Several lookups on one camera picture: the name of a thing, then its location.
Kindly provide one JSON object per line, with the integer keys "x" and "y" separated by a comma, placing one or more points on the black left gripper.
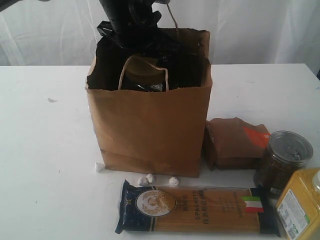
{"x": 133, "y": 26}

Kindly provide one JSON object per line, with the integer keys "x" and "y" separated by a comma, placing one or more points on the small paper scrap on table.
{"x": 52, "y": 100}

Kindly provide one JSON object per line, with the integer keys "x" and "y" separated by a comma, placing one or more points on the brown kraft pouch orange label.
{"x": 233, "y": 144}

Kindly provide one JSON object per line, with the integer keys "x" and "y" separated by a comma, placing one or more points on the blue spaghetti packet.
{"x": 195, "y": 209}

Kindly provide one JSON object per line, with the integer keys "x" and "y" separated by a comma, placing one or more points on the glass jar with metal lid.
{"x": 285, "y": 153}

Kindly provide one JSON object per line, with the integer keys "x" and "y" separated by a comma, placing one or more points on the yellow grain container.
{"x": 298, "y": 208}

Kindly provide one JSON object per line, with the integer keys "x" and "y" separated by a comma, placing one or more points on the clear jar with yellow lid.
{"x": 142, "y": 74}

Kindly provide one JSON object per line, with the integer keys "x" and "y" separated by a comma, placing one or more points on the brown paper bag with handles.
{"x": 152, "y": 132}

